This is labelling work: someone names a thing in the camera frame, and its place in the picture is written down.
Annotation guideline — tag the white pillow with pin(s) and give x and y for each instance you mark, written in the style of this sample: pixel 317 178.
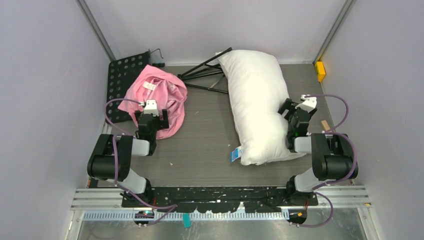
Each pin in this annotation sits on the white pillow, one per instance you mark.
pixel 257 89

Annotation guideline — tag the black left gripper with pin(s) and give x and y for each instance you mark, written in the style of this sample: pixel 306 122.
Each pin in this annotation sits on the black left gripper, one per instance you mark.
pixel 163 123

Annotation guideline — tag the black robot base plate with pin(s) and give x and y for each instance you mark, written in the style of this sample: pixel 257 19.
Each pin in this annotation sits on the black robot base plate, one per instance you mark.
pixel 228 199

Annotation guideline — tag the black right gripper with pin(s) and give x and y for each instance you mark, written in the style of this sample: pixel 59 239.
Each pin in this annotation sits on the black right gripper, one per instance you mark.
pixel 287 105

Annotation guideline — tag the blue white pillow tag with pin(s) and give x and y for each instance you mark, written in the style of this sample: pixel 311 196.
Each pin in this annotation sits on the blue white pillow tag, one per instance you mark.
pixel 236 154

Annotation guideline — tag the black perforated music stand tray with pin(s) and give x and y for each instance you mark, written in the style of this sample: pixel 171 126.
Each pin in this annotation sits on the black perforated music stand tray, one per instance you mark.
pixel 121 75

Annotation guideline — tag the wooden block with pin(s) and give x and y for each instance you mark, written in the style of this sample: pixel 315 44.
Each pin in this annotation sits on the wooden block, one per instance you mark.
pixel 325 126

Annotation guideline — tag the aluminium slotted rail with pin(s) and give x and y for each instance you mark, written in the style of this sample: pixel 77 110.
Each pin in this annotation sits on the aluminium slotted rail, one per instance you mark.
pixel 150 216

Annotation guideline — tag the teal tape piece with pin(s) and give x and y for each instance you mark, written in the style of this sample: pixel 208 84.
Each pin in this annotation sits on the teal tape piece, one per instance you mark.
pixel 186 220

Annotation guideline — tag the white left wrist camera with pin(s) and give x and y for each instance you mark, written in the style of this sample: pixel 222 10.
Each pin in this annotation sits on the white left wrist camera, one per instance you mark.
pixel 150 107

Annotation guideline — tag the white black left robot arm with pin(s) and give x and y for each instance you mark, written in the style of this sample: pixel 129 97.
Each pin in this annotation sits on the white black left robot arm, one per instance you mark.
pixel 111 157

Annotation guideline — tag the yellow toy block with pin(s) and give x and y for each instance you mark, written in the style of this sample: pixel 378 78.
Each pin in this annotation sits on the yellow toy block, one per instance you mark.
pixel 320 70

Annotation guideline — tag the pink pillowcase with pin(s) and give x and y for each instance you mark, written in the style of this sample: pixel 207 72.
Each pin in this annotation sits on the pink pillowcase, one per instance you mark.
pixel 167 90

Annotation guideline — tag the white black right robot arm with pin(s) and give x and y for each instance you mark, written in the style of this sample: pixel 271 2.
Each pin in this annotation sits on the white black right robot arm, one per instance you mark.
pixel 332 154

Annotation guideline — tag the black folded tripod stand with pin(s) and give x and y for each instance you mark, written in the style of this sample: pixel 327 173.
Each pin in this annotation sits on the black folded tripod stand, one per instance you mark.
pixel 205 69

